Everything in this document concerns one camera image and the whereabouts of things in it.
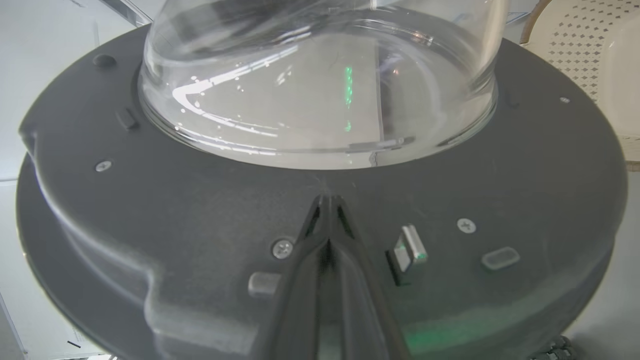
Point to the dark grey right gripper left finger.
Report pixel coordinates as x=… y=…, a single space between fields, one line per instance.
x=295 y=300

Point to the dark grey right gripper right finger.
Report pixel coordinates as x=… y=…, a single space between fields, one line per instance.
x=360 y=310

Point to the round glass washing machine door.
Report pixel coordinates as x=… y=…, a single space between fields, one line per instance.
x=525 y=190

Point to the cream perforated laundry basket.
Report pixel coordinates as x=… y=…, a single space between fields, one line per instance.
x=590 y=45

